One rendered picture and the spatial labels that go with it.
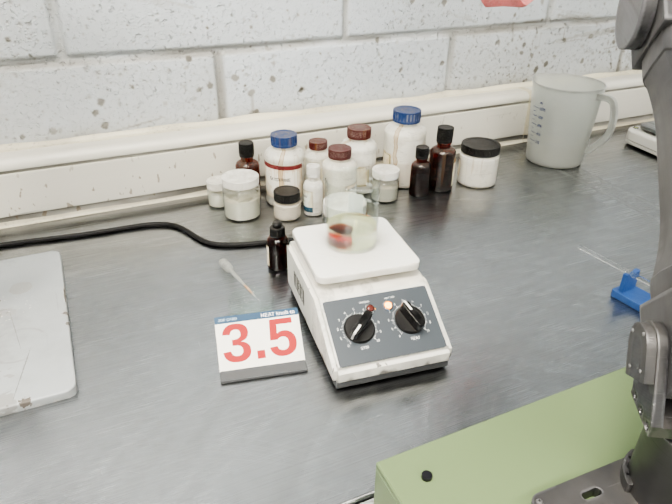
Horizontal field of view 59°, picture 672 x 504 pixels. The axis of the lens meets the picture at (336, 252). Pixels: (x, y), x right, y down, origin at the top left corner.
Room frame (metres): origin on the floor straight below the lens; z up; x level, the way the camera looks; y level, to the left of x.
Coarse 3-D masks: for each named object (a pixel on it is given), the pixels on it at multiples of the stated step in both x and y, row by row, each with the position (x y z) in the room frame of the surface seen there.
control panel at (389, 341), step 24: (408, 288) 0.54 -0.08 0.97; (336, 312) 0.50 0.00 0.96; (360, 312) 0.51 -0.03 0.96; (384, 312) 0.51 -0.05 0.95; (432, 312) 0.52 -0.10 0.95; (336, 336) 0.48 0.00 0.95; (384, 336) 0.49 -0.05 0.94; (408, 336) 0.49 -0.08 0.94; (432, 336) 0.50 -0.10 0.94; (360, 360) 0.46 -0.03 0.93
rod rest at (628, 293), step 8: (624, 280) 0.62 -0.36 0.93; (632, 280) 0.63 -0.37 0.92; (616, 288) 0.63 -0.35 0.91; (624, 288) 0.62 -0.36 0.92; (632, 288) 0.63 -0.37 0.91; (616, 296) 0.62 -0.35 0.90; (624, 296) 0.62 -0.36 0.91; (632, 296) 0.62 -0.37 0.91; (640, 296) 0.62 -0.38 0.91; (648, 296) 0.62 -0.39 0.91; (632, 304) 0.60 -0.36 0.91; (640, 304) 0.60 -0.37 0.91
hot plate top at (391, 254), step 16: (320, 224) 0.65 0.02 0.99; (384, 224) 0.65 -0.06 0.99; (304, 240) 0.61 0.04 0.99; (320, 240) 0.61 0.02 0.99; (384, 240) 0.61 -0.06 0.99; (400, 240) 0.61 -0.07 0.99; (304, 256) 0.57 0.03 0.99; (320, 256) 0.57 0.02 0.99; (336, 256) 0.57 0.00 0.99; (352, 256) 0.57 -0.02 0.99; (368, 256) 0.57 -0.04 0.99; (384, 256) 0.57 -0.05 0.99; (400, 256) 0.57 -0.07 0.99; (416, 256) 0.57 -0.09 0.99; (320, 272) 0.54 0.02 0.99; (336, 272) 0.54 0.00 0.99; (352, 272) 0.54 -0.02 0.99; (368, 272) 0.54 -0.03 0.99; (384, 272) 0.55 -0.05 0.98; (400, 272) 0.55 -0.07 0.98
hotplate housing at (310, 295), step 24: (288, 264) 0.63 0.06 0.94; (312, 288) 0.54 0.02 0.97; (336, 288) 0.53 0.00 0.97; (360, 288) 0.54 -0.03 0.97; (384, 288) 0.54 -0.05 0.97; (312, 312) 0.52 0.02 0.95; (336, 360) 0.46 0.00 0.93; (384, 360) 0.47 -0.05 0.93; (408, 360) 0.47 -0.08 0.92; (432, 360) 0.48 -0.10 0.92; (336, 384) 0.45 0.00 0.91
